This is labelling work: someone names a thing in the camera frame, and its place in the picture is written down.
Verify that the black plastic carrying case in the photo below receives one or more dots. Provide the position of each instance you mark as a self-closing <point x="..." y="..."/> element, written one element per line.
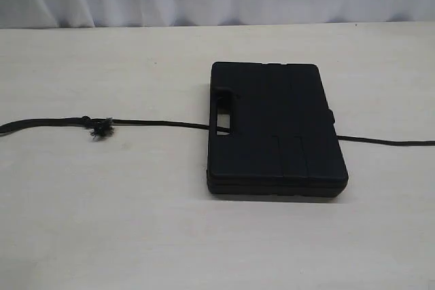
<point x="272" y="132"/>

